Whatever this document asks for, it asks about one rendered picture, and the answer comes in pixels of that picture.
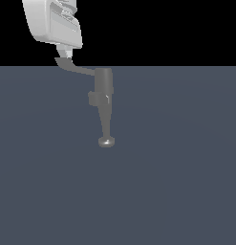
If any grey faucet lever handle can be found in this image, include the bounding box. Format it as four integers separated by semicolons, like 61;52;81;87
54;56;97;77

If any white Panda gripper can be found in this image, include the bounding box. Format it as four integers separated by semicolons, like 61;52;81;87
21;0;84;59

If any grey pusher tool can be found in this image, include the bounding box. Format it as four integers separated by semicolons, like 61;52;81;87
87;67;117;148

